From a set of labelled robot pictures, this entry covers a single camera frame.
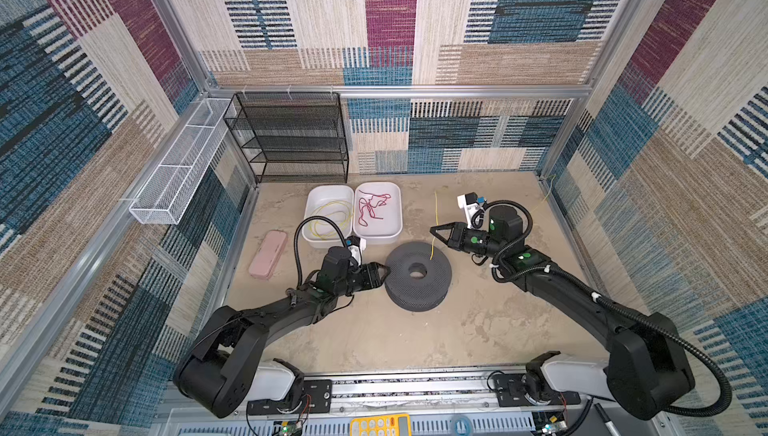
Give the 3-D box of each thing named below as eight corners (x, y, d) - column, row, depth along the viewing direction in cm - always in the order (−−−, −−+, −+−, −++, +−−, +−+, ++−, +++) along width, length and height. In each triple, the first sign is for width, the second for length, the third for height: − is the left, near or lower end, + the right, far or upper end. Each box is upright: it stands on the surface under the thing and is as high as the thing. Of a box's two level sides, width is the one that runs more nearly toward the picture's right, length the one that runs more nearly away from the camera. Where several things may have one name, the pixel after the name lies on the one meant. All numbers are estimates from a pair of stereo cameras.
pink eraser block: (250, 277, 96) (246, 273, 94) (270, 234, 106) (267, 229, 104) (270, 280, 95) (266, 275, 93) (288, 236, 106) (285, 231, 103)
